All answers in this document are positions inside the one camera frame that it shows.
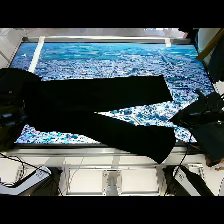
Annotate black pants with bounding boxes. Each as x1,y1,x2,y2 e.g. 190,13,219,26
21,74,177,165

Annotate black cable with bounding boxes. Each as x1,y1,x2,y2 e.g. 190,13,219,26
172,132,195,178
0,151,52,188

